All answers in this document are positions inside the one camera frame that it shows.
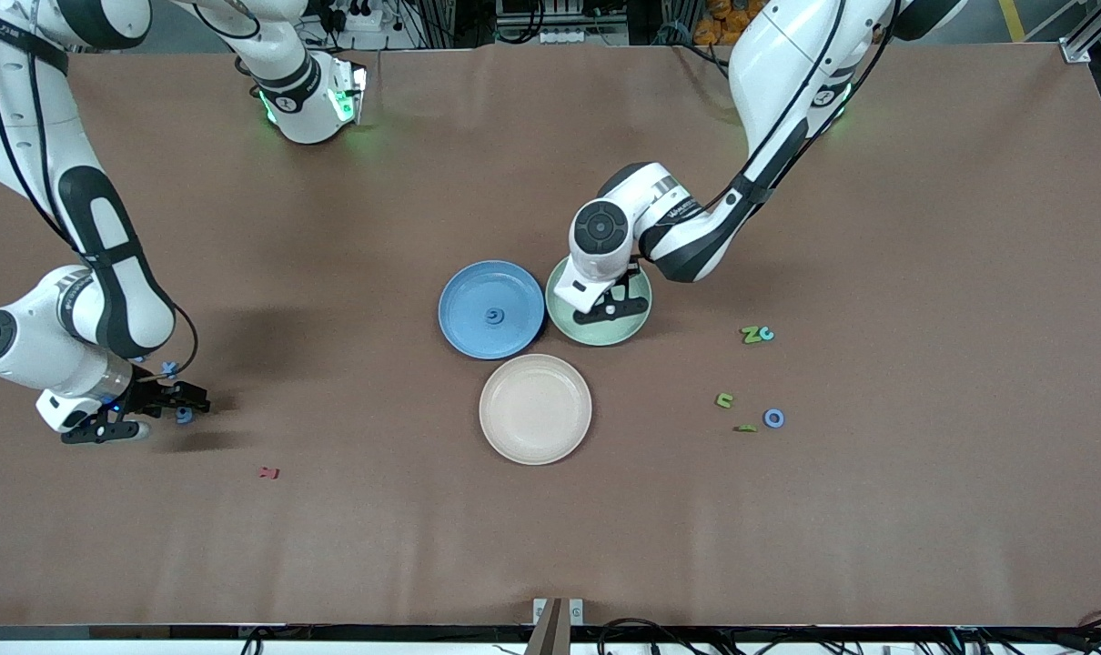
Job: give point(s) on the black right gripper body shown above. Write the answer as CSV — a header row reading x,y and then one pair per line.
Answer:
x,y
146,395

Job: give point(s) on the green foam letter N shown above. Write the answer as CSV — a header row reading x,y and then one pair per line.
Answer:
x,y
750,335

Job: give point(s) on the blue foam letter G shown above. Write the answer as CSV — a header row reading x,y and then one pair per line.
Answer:
x,y
494,317

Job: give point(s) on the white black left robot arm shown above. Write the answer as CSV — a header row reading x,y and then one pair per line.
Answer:
x,y
787,73

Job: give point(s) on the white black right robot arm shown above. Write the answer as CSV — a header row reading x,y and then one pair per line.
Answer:
x,y
105,273

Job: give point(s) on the light green round plate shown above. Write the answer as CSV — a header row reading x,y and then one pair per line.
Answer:
x,y
605,335

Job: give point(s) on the beige round plate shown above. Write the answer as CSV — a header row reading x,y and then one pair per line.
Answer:
x,y
535,409

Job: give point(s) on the blue round plate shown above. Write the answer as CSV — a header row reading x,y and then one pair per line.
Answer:
x,y
469,309

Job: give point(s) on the blue foam letter O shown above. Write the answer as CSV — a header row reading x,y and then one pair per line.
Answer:
x,y
767,418

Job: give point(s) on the brown table cover mat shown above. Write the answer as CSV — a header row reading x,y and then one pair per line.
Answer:
x,y
332,546

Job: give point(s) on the orange objects pile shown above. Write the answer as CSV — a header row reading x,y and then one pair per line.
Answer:
x,y
719,23

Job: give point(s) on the white power strip with plugs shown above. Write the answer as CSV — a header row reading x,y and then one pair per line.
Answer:
x,y
359,14

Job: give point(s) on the small metal edge bracket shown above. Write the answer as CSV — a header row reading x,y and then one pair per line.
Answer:
x,y
576,609

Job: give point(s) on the brown camera post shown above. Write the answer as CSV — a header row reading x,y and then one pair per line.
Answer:
x,y
550,632

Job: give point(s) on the aluminium frame profile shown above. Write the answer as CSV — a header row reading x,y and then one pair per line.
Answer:
x,y
1092,32

